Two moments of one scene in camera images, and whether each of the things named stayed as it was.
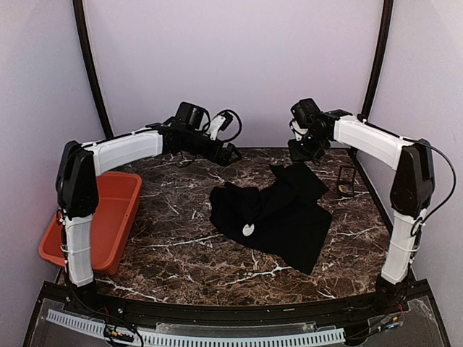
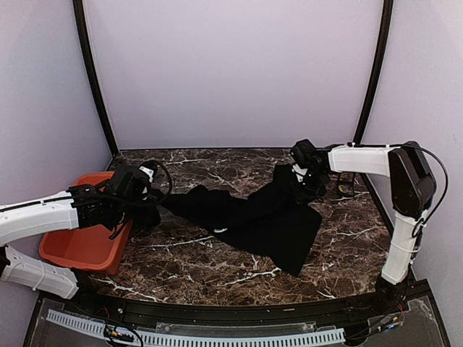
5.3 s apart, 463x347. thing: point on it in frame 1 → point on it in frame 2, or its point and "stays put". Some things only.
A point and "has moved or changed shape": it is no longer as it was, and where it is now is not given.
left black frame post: (86, 52) stays put
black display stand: (346, 183) stays put
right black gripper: (296, 156) → (299, 195)
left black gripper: (224, 160) → (147, 215)
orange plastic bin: (118, 196) stays put
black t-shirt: (288, 215) has moved or changed shape
